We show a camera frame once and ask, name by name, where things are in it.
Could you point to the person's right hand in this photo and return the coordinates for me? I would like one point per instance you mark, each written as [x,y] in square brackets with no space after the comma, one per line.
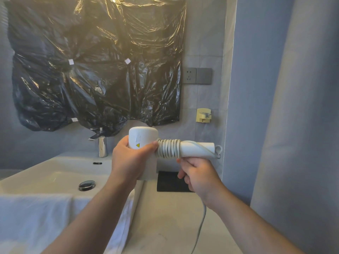
[202,177]

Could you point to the white hair dryer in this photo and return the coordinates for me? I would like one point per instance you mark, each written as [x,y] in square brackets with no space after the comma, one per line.
[143,137]

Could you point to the person's left forearm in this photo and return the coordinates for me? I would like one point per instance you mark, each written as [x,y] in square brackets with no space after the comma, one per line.
[87,224]

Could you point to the white shower curtain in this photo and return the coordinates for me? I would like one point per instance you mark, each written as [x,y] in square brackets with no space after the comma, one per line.
[299,129]

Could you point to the chrome sink drain plug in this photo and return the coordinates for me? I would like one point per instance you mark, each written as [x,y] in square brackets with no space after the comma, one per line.
[87,185]

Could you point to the black plastic sheet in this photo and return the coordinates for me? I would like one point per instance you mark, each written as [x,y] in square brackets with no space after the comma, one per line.
[92,63]

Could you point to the wall mirror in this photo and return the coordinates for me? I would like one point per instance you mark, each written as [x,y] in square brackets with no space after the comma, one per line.
[4,21]

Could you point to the black tray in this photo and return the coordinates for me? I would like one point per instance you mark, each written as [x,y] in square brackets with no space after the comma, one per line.
[169,182]

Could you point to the person's right forearm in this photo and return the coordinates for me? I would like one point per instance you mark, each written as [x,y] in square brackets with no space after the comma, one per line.
[251,230]

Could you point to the chrome faucet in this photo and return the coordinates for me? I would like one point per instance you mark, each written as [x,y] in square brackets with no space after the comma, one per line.
[102,149]

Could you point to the grey wall power socket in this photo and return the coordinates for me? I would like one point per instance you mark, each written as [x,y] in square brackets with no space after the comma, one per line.
[189,75]

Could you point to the person's left hand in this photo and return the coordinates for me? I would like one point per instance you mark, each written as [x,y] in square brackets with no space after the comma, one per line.
[129,164]

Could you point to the white sink basin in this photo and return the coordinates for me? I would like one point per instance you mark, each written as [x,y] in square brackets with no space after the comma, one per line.
[39,177]

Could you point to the white towel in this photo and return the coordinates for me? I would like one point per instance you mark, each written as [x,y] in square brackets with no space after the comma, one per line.
[31,222]

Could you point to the yellow wall holder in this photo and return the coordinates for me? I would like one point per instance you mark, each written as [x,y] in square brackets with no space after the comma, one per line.
[202,114]

